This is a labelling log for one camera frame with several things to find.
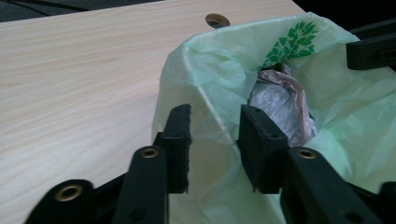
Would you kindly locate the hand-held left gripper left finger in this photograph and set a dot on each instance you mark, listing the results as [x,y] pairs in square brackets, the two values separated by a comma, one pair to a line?
[179,149]

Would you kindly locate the light green plastic bag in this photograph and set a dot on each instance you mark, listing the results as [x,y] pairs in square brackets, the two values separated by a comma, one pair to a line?
[218,62]

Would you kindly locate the crumpled plastic wrappers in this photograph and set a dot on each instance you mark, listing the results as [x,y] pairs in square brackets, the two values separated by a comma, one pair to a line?
[277,105]

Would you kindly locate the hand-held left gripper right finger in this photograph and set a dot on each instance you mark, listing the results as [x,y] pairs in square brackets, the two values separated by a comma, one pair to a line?
[264,152]

